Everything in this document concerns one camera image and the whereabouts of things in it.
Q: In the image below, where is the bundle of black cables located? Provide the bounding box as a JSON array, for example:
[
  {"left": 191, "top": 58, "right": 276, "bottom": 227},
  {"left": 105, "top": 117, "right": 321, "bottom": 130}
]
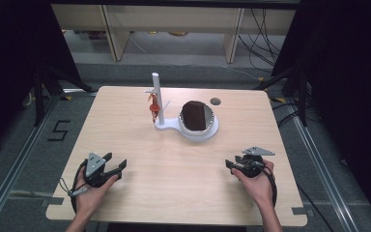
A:
[{"left": 237, "top": 8, "right": 288, "bottom": 73}]

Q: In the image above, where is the glossy white bowl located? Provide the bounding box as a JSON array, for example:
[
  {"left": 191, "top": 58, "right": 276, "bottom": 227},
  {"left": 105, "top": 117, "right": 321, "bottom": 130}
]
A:
[{"left": 178, "top": 103, "right": 215, "bottom": 136}]

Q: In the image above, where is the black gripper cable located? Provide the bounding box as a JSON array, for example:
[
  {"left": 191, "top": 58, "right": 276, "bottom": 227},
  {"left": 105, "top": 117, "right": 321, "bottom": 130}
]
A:
[
  {"left": 256, "top": 161, "right": 336, "bottom": 232},
  {"left": 70, "top": 159, "right": 92, "bottom": 215}
]

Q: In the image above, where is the aluminium floor rail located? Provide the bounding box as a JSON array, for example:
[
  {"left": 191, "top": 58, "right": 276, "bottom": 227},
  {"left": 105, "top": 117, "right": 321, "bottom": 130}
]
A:
[
  {"left": 0, "top": 94, "right": 62, "bottom": 232},
  {"left": 289, "top": 104, "right": 359, "bottom": 232}
]

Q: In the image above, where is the white hook stand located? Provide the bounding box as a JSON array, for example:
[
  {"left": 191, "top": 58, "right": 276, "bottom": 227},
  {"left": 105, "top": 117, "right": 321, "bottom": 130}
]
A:
[{"left": 144, "top": 72, "right": 220, "bottom": 142}]

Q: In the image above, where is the black tripod stand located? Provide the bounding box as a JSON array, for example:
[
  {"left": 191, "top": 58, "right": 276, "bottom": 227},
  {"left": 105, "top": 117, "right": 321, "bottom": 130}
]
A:
[
  {"left": 33, "top": 65, "right": 99, "bottom": 128},
  {"left": 253, "top": 65, "right": 309, "bottom": 128}
]

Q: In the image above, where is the person's left hand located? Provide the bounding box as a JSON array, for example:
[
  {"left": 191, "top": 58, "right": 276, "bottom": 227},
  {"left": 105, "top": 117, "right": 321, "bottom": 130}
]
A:
[{"left": 74, "top": 167, "right": 119, "bottom": 218}]

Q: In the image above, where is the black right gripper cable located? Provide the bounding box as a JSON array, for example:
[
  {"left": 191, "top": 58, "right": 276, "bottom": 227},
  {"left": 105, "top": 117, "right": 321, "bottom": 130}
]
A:
[{"left": 256, "top": 161, "right": 336, "bottom": 232}]

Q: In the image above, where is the white floor cable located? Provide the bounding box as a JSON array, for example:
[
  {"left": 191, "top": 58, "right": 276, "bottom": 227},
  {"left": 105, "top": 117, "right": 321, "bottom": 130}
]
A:
[{"left": 219, "top": 64, "right": 263, "bottom": 82}]

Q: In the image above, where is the black curtain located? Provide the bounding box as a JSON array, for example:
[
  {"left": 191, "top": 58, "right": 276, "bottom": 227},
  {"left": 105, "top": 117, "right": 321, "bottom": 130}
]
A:
[
  {"left": 271, "top": 0, "right": 371, "bottom": 223},
  {"left": 0, "top": 0, "right": 83, "bottom": 159}
]

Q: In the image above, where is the beige desk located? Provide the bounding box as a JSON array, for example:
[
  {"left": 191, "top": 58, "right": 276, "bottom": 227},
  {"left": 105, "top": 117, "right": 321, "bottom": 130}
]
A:
[{"left": 51, "top": 3, "right": 298, "bottom": 64}]

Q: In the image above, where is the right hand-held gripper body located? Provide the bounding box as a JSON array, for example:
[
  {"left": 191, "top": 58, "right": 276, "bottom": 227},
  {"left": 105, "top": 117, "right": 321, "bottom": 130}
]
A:
[{"left": 238, "top": 146, "right": 276, "bottom": 178}]

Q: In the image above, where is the red doll keychain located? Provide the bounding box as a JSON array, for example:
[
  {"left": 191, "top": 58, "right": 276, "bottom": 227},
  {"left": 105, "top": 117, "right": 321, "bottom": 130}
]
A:
[{"left": 147, "top": 90, "right": 160, "bottom": 124}]

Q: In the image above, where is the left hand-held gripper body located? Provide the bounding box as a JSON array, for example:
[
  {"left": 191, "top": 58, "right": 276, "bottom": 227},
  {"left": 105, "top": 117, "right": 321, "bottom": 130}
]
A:
[{"left": 83, "top": 152, "right": 124, "bottom": 189}]

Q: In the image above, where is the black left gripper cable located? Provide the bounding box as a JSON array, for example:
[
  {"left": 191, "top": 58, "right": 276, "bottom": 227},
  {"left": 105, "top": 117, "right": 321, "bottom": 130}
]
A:
[{"left": 70, "top": 159, "right": 92, "bottom": 215}]

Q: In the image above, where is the grey wrist strap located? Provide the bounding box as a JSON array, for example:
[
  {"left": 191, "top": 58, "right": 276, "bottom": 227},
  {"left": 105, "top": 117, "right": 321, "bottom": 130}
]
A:
[{"left": 59, "top": 177, "right": 90, "bottom": 198}]

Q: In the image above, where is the grey tape strip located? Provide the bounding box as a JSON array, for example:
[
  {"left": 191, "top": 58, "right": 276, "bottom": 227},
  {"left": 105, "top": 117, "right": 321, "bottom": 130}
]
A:
[
  {"left": 41, "top": 195, "right": 65, "bottom": 208},
  {"left": 291, "top": 207, "right": 315, "bottom": 218}
]

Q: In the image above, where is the person's right hand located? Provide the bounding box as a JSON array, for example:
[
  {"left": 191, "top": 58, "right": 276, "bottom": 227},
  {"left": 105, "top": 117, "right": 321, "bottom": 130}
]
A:
[{"left": 231, "top": 159, "right": 276, "bottom": 211}]

